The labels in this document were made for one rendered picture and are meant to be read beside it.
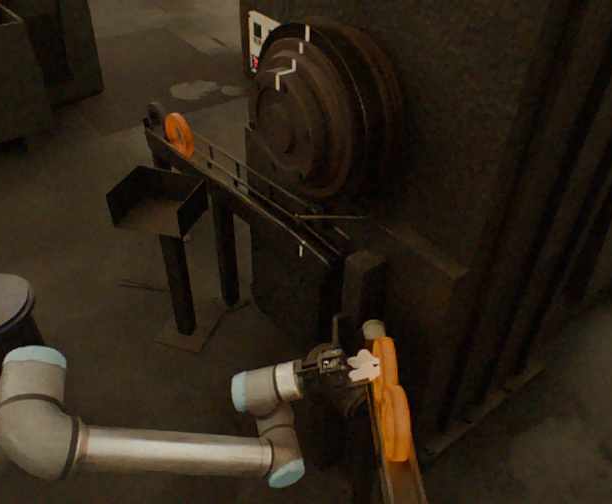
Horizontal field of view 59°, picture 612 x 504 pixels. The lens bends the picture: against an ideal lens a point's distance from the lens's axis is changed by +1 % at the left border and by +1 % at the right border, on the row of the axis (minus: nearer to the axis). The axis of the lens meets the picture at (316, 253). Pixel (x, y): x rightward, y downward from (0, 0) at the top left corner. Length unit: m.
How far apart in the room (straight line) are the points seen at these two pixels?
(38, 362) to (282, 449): 0.57
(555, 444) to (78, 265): 2.18
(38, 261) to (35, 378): 1.75
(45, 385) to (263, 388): 0.46
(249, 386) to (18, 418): 0.48
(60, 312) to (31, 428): 1.49
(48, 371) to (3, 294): 0.92
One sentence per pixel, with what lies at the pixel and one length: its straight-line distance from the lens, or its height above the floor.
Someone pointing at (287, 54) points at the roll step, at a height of 1.28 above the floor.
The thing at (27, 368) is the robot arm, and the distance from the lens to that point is 1.23.
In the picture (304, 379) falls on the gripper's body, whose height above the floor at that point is 0.69.
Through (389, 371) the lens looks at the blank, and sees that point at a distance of 1.27.
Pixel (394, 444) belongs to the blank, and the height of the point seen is 0.75.
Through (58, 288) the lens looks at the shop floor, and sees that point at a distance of 2.74.
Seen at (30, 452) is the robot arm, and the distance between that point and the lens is 1.16.
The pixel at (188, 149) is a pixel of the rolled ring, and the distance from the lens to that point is 2.29.
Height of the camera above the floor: 1.76
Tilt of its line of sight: 40 degrees down
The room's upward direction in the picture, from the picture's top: 3 degrees clockwise
